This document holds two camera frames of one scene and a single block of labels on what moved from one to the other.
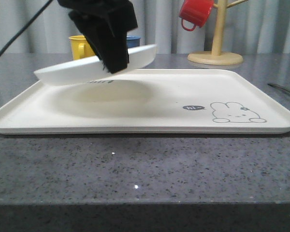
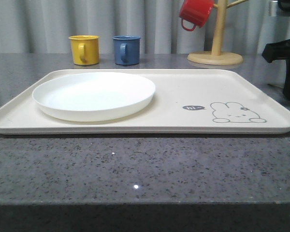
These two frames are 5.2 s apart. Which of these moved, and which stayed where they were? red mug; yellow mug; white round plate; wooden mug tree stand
Moved: white round plate
Stayed: yellow mug; red mug; wooden mug tree stand
